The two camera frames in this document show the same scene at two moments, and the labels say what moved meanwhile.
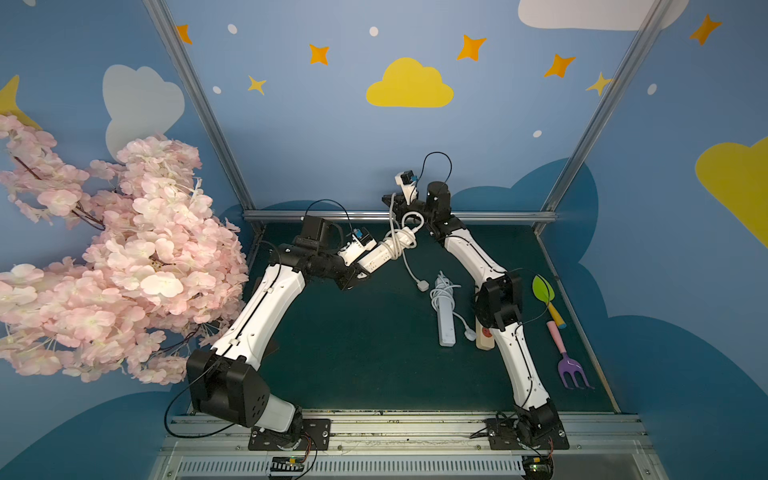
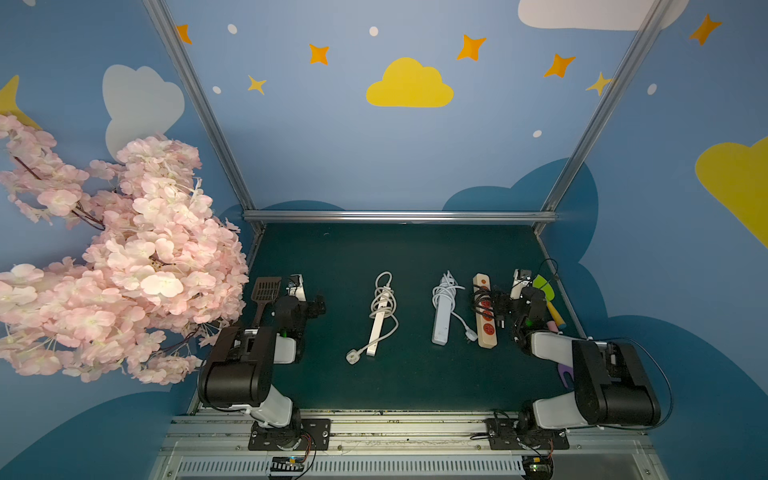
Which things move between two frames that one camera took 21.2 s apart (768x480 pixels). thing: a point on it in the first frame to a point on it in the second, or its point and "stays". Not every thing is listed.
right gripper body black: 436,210 to 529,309
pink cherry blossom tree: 155,271 stays
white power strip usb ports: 390,249 to 383,310
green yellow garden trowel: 544,291 stays
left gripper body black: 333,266 to 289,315
